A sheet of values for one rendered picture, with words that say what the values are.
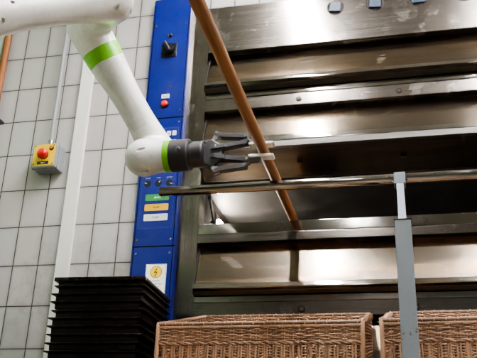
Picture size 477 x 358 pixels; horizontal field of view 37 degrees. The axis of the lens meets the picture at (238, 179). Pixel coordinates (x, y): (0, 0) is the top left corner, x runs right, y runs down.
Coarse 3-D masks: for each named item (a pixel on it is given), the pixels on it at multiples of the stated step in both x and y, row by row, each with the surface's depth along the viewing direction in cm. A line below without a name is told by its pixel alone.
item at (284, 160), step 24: (288, 144) 240; (312, 144) 239; (336, 144) 238; (360, 144) 237; (384, 144) 236; (408, 144) 235; (432, 144) 234; (456, 144) 233; (264, 168) 253; (288, 168) 252; (312, 168) 251; (336, 168) 250; (360, 168) 249; (384, 168) 248; (408, 168) 247; (432, 168) 246
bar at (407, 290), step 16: (352, 176) 207; (368, 176) 205; (384, 176) 204; (400, 176) 202; (416, 176) 202; (432, 176) 201; (448, 176) 200; (464, 176) 199; (160, 192) 218; (176, 192) 217; (192, 192) 216; (208, 192) 216; (224, 192) 215; (400, 192) 195; (400, 208) 185; (400, 224) 174; (400, 240) 173; (400, 256) 171; (400, 272) 170; (400, 288) 168; (400, 304) 167; (416, 304) 166; (400, 320) 166; (416, 320) 165; (416, 336) 163; (416, 352) 162
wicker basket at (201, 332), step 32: (192, 320) 220; (224, 320) 234; (256, 320) 186; (288, 320) 184; (320, 320) 182; (352, 320) 180; (160, 352) 192; (192, 352) 220; (224, 352) 184; (256, 352) 226; (288, 352) 223; (352, 352) 177
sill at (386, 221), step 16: (208, 224) 252; (224, 224) 250; (240, 224) 249; (256, 224) 248; (272, 224) 246; (288, 224) 245; (304, 224) 244; (320, 224) 242; (336, 224) 241; (352, 224) 240; (368, 224) 239; (384, 224) 238; (416, 224) 235; (432, 224) 234
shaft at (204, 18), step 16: (192, 0) 135; (208, 16) 141; (208, 32) 144; (224, 48) 152; (224, 64) 155; (240, 96) 168; (240, 112) 176; (256, 128) 184; (256, 144) 192; (272, 160) 204; (272, 176) 211; (288, 208) 236
